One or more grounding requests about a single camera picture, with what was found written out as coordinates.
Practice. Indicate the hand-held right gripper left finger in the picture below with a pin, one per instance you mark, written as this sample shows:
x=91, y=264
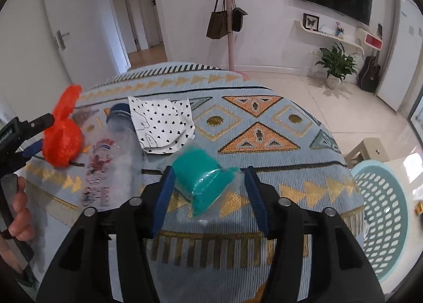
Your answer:
x=163, y=197

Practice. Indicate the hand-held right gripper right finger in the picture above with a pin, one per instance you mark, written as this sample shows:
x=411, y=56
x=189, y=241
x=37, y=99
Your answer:
x=257, y=200

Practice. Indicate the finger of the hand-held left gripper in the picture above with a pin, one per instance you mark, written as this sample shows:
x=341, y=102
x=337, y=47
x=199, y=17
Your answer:
x=31, y=150
x=41, y=122

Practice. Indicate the teal packet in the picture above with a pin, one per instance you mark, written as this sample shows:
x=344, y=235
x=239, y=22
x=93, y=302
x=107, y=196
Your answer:
x=198, y=177

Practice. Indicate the teal plastic basket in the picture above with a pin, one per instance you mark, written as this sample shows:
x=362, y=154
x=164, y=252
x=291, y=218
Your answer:
x=370, y=169

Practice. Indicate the person's left hand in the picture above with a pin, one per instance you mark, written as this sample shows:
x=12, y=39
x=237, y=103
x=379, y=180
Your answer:
x=21, y=220

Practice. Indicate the clear plastic bottle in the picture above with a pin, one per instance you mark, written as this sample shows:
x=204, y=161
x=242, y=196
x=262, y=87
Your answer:
x=112, y=164

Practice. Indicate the white black dotted cloth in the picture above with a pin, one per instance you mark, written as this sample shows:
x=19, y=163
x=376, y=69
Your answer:
x=162, y=124

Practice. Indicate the blue patterned tablecloth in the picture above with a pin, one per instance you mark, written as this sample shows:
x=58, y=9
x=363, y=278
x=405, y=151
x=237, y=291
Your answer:
x=257, y=118

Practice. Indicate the beige plastic stool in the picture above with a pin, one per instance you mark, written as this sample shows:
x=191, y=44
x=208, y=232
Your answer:
x=370, y=147

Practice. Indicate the white hallway door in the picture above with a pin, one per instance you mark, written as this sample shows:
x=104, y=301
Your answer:
x=148, y=9

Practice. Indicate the green potted plant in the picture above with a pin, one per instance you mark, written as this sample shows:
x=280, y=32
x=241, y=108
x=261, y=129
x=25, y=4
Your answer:
x=337, y=62

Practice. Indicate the pink coat rack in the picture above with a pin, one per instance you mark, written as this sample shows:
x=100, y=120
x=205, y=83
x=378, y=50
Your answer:
x=230, y=42

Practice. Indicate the black guitar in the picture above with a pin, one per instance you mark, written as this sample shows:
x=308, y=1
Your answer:
x=368, y=75

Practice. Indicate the black framed glass door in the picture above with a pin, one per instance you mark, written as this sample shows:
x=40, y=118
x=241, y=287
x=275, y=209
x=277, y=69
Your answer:
x=414, y=118

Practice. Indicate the brown tote bag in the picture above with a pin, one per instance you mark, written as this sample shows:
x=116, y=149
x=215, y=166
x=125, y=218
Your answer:
x=218, y=27

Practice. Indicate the small black bag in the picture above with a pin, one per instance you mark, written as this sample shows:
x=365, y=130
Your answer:
x=238, y=20

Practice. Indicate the framed butterfly picture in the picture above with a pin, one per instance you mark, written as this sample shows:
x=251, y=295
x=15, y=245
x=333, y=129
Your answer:
x=311, y=22

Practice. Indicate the pen holder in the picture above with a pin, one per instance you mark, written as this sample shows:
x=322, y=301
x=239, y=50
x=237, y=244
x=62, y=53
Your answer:
x=339, y=30

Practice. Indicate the white floor air conditioner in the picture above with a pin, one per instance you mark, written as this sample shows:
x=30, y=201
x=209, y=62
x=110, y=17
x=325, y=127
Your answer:
x=396, y=58

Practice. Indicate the white curved wall shelf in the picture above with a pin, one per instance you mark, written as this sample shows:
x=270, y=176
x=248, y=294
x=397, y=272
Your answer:
x=330, y=36

